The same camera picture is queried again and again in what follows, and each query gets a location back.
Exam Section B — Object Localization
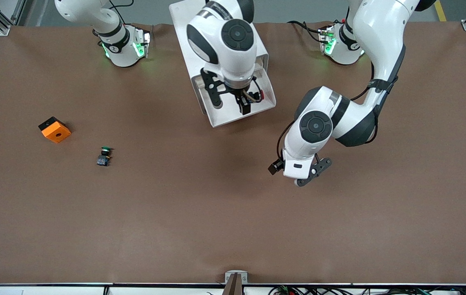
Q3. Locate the grey metal mounting bracket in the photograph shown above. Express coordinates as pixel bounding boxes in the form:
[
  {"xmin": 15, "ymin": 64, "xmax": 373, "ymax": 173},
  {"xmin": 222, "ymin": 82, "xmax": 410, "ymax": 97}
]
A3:
[{"xmin": 224, "ymin": 270, "xmax": 249, "ymax": 284}]

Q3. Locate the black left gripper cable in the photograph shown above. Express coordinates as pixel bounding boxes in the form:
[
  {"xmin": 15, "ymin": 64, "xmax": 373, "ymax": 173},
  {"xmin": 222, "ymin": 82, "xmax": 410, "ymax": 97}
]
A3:
[{"xmin": 276, "ymin": 120, "xmax": 299, "ymax": 161}]

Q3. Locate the black base cable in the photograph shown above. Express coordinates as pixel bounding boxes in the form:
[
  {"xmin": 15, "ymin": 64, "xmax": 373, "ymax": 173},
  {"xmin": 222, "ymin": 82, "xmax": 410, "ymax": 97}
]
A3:
[{"xmin": 287, "ymin": 20, "xmax": 324, "ymax": 44}]

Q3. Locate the brown table cover sheet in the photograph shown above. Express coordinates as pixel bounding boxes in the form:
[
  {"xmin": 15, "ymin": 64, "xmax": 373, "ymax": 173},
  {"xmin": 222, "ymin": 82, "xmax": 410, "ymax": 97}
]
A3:
[{"xmin": 0, "ymin": 21, "xmax": 466, "ymax": 286}]

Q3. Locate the orange black button enclosure box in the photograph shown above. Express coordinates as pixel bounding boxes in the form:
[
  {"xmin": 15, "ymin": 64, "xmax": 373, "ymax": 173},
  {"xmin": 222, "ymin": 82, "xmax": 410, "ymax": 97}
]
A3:
[{"xmin": 38, "ymin": 116, "xmax": 72, "ymax": 144}]

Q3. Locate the white cabinet drawer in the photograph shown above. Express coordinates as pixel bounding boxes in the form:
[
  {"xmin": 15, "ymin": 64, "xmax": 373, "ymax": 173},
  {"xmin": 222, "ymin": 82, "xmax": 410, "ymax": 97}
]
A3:
[
  {"xmin": 195, "ymin": 55, "xmax": 267, "ymax": 89},
  {"xmin": 197, "ymin": 67, "xmax": 277, "ymax": 128}
]

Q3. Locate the green push button switch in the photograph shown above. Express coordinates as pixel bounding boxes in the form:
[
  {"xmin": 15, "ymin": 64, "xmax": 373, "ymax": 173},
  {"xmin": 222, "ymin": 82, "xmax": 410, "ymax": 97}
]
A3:
[{"xmin": 96, "ymin": 146, "xmax": 113, "ymax": 167}]

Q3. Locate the red push button switch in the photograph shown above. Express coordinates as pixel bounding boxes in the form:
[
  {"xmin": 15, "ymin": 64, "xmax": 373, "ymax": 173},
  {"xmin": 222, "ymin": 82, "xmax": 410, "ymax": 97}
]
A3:
[{"xmin": 244, "ymin": 88, "xmax": 265, "ymax": 104}]

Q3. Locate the tangled cable bundle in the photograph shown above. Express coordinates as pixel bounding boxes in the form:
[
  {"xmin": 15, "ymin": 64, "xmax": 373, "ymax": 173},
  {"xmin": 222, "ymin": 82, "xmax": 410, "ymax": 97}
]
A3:
[{"xmin": 268, "ymin": 285, "xmax": 466, "ymax": 295}]

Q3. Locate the metal base connector bracket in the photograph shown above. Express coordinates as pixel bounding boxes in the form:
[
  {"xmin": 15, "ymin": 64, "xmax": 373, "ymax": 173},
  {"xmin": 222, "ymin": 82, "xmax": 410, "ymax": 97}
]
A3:
[{"xmin": 133, "ymin": 25, "xmax": 152, "ymax": 59}]

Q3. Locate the white drawer cabinet shell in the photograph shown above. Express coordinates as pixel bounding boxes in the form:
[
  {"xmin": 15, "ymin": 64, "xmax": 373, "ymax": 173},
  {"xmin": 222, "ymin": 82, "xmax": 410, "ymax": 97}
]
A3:
[{"xmin": 169, "ymin": 0, "xmax": 269, "ymax": 115}]

